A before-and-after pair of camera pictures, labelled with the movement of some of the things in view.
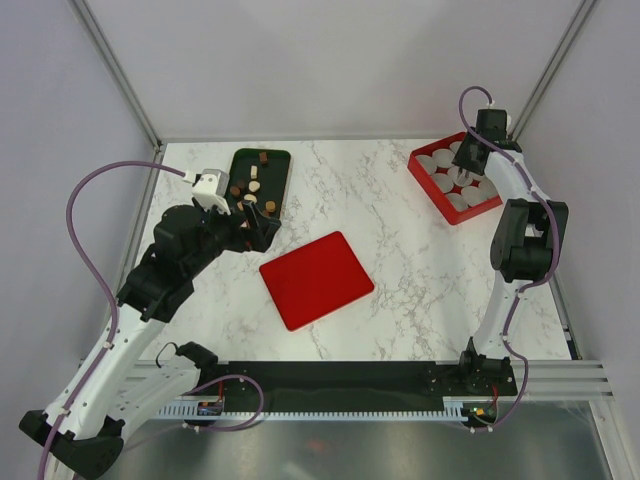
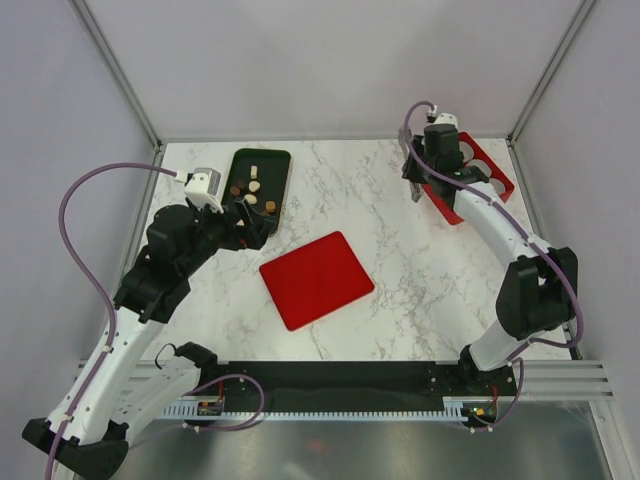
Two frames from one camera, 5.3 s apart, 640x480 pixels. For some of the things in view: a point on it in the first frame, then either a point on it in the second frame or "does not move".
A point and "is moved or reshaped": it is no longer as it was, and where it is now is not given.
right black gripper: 460,157 -> 408,172
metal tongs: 464,178 is moved or reshaped
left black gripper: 246,239 does not move
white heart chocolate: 254,185 does not move
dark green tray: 260,176 does not move
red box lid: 315,279 does not move
